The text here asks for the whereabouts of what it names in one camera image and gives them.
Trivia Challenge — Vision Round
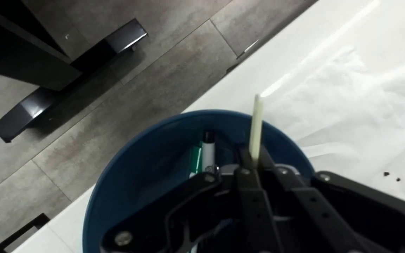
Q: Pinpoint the black drawer handle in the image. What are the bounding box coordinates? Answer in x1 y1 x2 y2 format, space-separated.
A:
0 212 51 253

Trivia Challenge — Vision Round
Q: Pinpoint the white paper sheet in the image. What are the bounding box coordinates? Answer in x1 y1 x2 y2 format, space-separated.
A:
262 45 405 210

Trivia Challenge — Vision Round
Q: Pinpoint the white green marker pen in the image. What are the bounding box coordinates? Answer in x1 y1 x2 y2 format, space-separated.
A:
186 131 219 180

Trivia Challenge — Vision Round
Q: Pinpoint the black metal stand base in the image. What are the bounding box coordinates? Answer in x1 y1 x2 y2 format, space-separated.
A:
0 18 148 145

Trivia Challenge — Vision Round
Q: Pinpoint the blue bowl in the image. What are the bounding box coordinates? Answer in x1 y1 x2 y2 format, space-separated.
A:
81 108 316 253

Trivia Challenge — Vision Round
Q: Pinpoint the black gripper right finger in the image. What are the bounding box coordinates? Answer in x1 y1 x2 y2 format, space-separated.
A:
257 146 405 253

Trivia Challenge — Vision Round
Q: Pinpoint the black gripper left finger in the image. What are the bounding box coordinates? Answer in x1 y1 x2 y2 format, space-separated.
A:
99 145 283 253

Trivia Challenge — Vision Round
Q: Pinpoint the white plastic spoon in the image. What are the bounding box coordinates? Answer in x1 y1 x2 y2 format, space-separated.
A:
247 93 264 166

